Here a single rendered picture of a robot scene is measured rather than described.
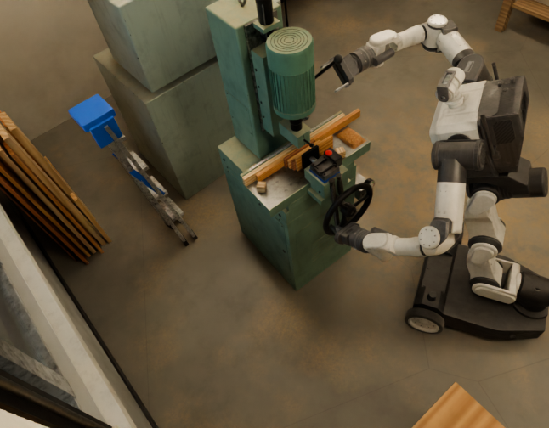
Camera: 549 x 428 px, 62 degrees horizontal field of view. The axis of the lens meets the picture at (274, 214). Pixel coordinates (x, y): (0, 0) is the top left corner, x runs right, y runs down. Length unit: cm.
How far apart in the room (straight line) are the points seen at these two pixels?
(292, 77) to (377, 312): 149
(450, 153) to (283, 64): 65
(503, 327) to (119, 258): 229
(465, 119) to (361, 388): 149
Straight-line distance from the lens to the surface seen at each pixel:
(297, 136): 200
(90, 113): 226
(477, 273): 251
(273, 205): 198
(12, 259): 231
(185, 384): 267
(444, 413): 204
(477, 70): 189
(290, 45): 173
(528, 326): 268
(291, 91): 179
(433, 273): 265
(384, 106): 375
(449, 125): 169
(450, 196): 157
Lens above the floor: 248
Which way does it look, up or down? 54 degrees down
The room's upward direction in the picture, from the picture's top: 10 degrees counter-clockwise
